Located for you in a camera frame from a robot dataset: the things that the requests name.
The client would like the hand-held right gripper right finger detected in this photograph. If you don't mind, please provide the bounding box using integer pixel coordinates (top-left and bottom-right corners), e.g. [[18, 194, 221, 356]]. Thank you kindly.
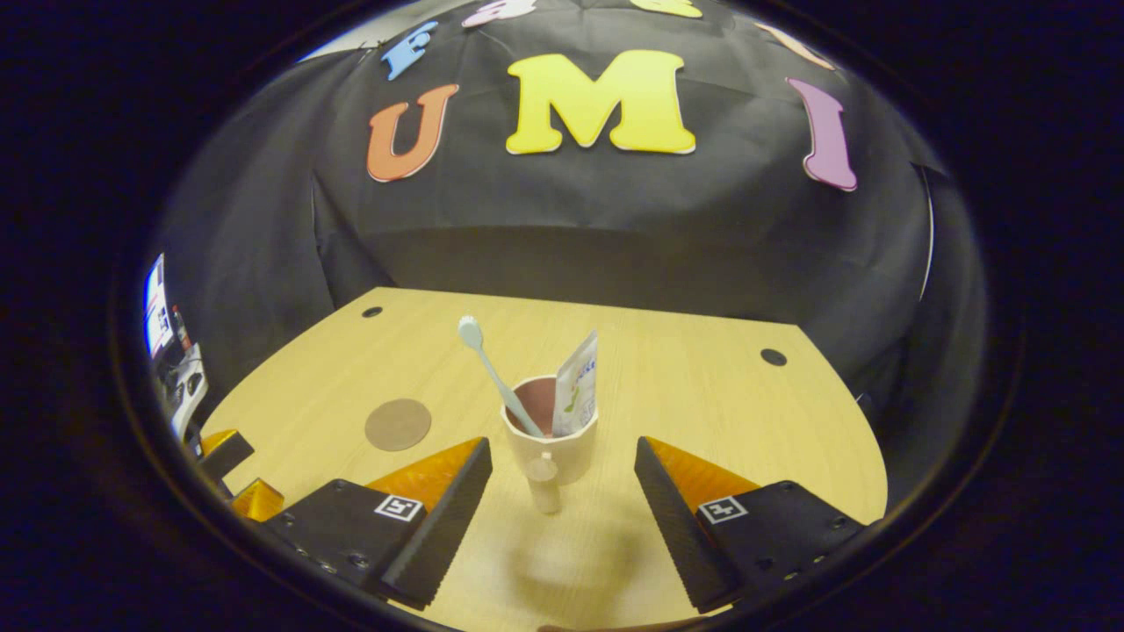
[[634, 436, 879, 614]]

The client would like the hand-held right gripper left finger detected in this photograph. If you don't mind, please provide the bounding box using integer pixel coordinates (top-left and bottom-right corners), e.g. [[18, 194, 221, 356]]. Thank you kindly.
[[263, 436, 494, 611]]

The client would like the round brown coaster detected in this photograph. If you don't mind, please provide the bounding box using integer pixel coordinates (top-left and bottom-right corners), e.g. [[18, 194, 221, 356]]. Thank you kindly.
[[364, 399, 433, 452]]

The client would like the beige cup with handle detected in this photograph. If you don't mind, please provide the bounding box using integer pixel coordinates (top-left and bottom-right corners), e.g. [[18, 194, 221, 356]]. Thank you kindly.
[[500, 376, 600, 515]]

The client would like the white toothbrush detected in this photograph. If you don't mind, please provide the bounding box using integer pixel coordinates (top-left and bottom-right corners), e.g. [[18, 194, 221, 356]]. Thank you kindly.
[[458, 316, 545, 438]]

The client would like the white toothpaste tube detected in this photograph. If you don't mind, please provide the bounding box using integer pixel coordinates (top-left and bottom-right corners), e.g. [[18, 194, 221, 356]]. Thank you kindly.
[[551, 330, 600, 437]]

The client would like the wooden desktop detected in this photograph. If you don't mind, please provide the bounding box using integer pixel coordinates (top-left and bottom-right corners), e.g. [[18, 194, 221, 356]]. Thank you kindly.
[[200, 287, 888, 631]]

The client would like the computer monitor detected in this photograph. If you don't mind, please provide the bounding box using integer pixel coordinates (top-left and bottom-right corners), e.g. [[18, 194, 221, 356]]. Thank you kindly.
[[143, 255, 177, 356]]

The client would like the black backdrop cloth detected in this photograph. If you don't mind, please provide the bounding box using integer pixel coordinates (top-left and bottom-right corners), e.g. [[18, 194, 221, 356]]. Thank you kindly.
[[149, 0, 986, 510]]

